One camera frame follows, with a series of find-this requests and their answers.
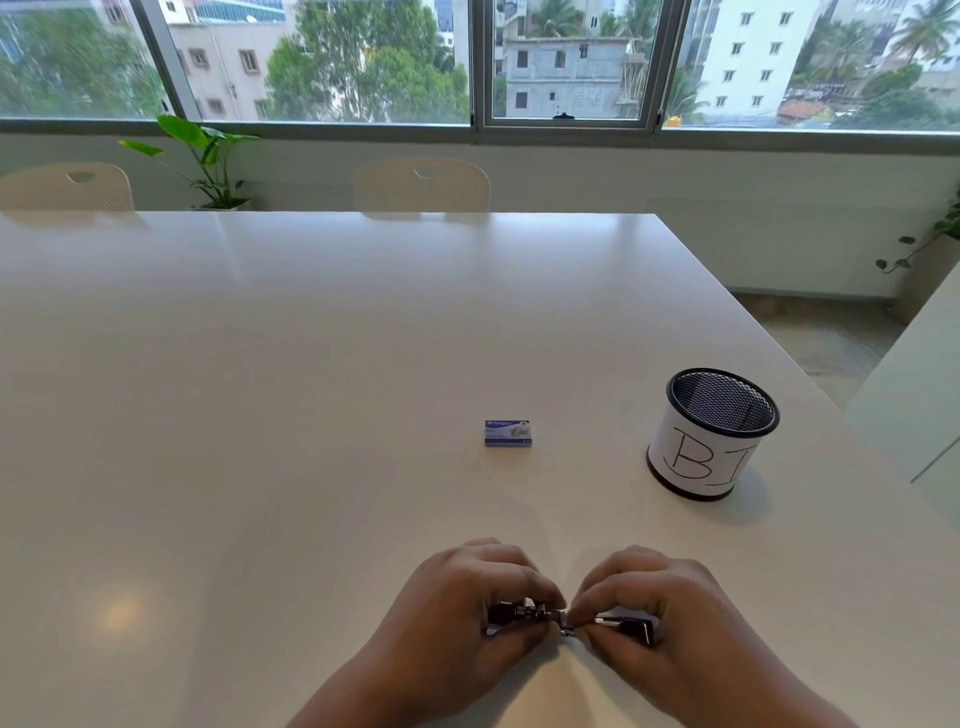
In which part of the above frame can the person's left hand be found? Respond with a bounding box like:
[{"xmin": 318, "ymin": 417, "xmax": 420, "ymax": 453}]
[{"xmin": 377, "ymin": 537, "xmax": 569, "ymax": 705}]

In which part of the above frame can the person's right hand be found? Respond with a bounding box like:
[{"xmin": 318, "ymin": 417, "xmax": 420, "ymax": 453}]
[{"xmin": 567, "ymin": 545, "xmax": 760, "ymax": 715}]

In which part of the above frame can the black and silver stapler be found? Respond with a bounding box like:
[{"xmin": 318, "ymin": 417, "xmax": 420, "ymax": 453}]
[{"xmin": 485, "ymin": 596, "xmax": 661, "ymax": 650}]

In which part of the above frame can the person's left forearm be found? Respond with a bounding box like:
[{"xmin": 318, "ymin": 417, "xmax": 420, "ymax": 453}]
[{"xmin": 287, "ymin": 651, "xmax": 455, "ymax": 728}]

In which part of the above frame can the person's right forearm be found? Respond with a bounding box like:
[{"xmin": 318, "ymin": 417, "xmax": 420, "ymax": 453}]
[{"xmin": 678, "ymin": 654, "xmax": 858, "ymax": 728}]

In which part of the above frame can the small blue staple box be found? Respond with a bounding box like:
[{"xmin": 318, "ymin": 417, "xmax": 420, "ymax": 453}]
[{"xmin": 484, "ymin": 419, "xmax": 535, "ymax": 449}]

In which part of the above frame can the black mesh cup white label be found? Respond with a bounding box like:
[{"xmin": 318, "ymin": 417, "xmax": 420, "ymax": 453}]
[{"xmin": 645, "ymin": 367, "xmax": 781, "ymax": 502}]

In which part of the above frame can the white chair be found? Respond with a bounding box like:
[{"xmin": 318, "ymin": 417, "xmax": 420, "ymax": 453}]
[
  {"xmin": 0, "ymin": 162, "xmax": 136, "ymax": 213},
  {"xmin": 352, "ymin": 158, "xmax": 492, "ymax": 215}
]

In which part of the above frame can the trailing vine plant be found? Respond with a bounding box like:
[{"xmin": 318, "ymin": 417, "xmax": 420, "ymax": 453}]
[{"xmin": 874, "ymin": 187, "xmax": 960, "ymax": 276}]

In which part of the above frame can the green leafy plant white pot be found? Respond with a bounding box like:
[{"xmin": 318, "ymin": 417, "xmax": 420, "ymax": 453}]
[{"xmin": 118, "ymin": 114, "xmax": 261, "ymax": 211}]

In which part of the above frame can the grey window frame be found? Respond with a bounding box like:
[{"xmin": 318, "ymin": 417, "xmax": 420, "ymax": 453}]
[{"xmin": 0, "ymin": 0, "xmax": 960, "ymax": 136}]

